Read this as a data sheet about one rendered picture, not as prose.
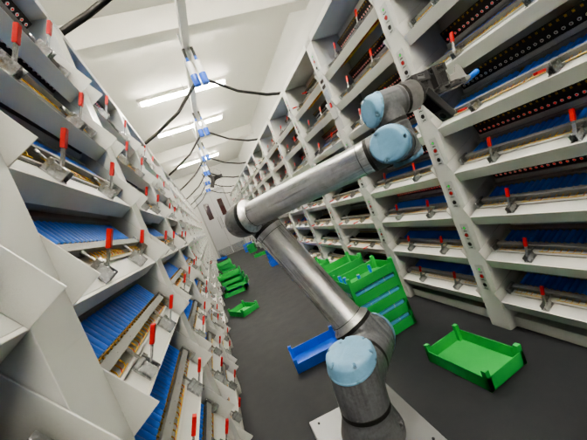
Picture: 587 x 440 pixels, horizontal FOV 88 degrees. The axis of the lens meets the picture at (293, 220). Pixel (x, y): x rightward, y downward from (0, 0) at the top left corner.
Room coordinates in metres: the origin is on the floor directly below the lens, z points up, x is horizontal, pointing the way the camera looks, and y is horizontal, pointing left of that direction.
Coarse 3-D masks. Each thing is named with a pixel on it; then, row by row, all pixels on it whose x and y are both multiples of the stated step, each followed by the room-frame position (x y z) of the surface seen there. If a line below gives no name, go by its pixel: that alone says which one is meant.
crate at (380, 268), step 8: (368, 264) 1.82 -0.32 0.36; (376, 264) 1.81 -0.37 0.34; (384, 264) 1.72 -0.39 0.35; (392, 264) 1.64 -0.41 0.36; (352, 272) 1.78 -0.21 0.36; (360, 272) 1.79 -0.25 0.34; (368, 272) 1.77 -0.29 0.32; (376, 272) 1.61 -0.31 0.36; (384, 272) 1.62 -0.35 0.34; (336, 280) 1.73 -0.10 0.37; (352, 280) 1.75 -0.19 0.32; (360, 280) 1.57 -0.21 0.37; (368, 280) 1.59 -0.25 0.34; (376, 280) 1.60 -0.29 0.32; (344, 288) 1.62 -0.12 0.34; (352, 288) 1.56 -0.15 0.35; (360, 288) 1.57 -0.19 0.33
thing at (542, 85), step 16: (576, 32) 0.90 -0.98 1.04; (544, 48) 0.98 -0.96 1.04; (512, 64) 1.08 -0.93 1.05; (576, 64) 0.80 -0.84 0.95; (480, 80) 1.21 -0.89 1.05; (544, 80) 0.87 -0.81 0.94; (560, 80) 0.84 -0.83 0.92; (576, 80) 0.82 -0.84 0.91; (512, 96) 0.96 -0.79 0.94; (528, 96) 0.93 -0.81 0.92; (464, 112) 1.19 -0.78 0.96; (480, 112) 1.08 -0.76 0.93; (496, 112) 1.04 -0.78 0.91; (448, 128) 1.24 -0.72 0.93
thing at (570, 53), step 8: (576, 48) 0.82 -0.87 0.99; (584, 48) 0.80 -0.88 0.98; (560, 56) 0.85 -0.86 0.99; (568, 56) 0.84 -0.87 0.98; (544, 64) 0.89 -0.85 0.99; (528, 72) 0.94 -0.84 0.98; (512, 80) 0.99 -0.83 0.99; (520, 80) 0.97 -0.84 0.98; (496, 88) 1.04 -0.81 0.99; (504, 88) 1.02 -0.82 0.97; (480, 96) 1.10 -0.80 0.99; (488, 96) 1.08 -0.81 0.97; (464, 104) 1.18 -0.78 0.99; (456, 112) 1.22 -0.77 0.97
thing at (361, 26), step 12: (360, 12) 1.69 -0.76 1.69; (372, 12) 1.40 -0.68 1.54; (360, 24) 1.52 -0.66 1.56; (372, 24) 1.44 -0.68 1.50; (348, 36) 1.86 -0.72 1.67; (360, 36) 1.54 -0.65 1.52; (348, 48) 1.65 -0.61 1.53; (336, 60) 1.78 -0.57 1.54; (348, 60) 1.94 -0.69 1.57; (324, 72) 1.96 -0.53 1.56
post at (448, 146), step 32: (384, 0) 1.30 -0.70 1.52; (416, 0) 1.31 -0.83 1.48; (384, 32) 1.37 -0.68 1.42; (416, 64) 1.29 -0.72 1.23; (448, 96) 1.31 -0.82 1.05; (448, 160) 1.28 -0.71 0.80; (480, 224) 1.29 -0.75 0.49; (480, 256) 1.30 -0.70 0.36; (480, 288) 1.36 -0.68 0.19; (512, 320) 1.29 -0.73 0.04
